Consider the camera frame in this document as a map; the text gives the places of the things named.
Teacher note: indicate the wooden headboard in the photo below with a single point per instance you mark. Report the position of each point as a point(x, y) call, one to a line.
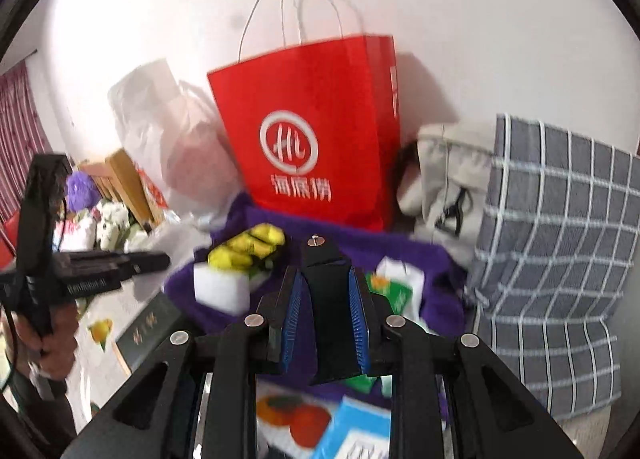
point(125, 179)

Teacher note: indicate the dark green box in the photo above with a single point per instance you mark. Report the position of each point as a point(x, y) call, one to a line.
point(150, 329)

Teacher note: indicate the person's left hand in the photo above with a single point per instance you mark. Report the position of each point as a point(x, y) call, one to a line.
point(55, 349)

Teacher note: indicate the blue tissue pack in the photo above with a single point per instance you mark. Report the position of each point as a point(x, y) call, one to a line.
point(360, 419)

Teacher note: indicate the white plastic bag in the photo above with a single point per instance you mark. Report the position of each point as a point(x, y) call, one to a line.
point(150, 129)

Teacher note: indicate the white plush toys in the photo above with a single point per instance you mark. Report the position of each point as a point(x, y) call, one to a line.
point(112, 224)

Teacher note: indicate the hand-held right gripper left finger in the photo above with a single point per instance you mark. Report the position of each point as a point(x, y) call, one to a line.
point(292, 319)

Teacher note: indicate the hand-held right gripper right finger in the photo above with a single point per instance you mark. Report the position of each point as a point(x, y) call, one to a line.
point(357, 319)

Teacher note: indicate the red striped curtain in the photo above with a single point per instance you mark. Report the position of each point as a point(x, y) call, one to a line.
point(20, 129)

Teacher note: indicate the purple plush toy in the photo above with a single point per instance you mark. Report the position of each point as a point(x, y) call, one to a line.
point(82, 191)

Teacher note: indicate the grey checked cushion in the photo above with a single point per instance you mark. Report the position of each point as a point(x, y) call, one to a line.
point(550, 264)

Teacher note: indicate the green wet wipe packet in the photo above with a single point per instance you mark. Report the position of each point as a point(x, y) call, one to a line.
point(402, 299)

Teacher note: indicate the purple towel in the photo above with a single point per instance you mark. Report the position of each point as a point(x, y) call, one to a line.
point(435, 289)

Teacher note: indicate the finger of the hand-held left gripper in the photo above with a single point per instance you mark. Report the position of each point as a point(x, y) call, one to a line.
point(140, 261)

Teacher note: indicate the person's left forearm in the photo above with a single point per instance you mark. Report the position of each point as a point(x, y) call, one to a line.
point(45, 409)

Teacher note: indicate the yellow black pouch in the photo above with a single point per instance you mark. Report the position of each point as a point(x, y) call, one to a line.
point(240, 254)

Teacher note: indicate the beige bag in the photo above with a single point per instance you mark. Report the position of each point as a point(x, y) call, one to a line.
point(450, 174)

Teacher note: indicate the red paper bag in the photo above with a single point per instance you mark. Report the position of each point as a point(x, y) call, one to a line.
point(310, 104)

